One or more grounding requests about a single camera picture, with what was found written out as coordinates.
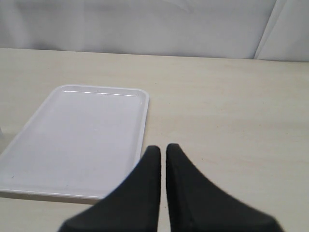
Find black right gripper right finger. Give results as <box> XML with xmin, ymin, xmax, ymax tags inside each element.
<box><xmin>166</xmin><ymin>144</ymin><xmax>283</xmax><ymax>232</ymax></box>

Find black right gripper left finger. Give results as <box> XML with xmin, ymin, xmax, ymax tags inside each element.
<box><xmin>59</xmin><ymin>145</ymin><xmax>161</xmax><ymax>232</ymax></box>

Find white plastic tray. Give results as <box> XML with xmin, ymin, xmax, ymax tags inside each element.
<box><xmin>0</xmin><ymin>85</ymin><xmax>149</xmax><ymax>200</ymax></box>

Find white backdrop curtain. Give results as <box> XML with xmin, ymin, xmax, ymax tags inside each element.
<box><xmin>0</xmin><ymin>0</ymin><xmax>309</xmax><ymax>61</ymax></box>

